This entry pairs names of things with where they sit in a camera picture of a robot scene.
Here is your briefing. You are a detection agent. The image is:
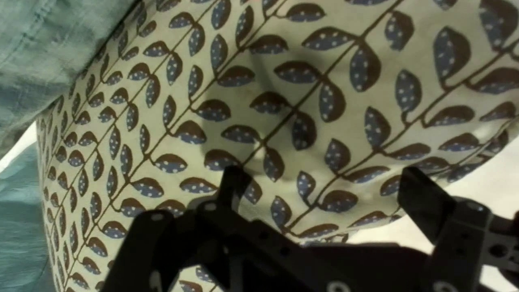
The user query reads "blue square pillow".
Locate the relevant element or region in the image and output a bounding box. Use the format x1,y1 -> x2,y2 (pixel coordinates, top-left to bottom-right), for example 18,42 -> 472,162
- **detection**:
0,0 -> 137,159

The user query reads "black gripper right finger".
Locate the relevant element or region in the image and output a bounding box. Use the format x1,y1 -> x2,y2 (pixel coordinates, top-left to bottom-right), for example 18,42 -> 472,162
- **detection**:
396,165 -> 519,292

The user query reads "leaf print pillow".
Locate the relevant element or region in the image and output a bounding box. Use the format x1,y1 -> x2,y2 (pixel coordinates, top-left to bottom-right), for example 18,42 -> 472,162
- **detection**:
34,0 -> 519,292

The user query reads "white sofa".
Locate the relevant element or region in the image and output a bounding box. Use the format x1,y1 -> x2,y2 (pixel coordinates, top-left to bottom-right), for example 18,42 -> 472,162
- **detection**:
0,123 -> 519,292

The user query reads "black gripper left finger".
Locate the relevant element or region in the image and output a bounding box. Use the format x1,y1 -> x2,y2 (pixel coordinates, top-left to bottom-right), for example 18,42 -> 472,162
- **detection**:
102,165 -> 257,292

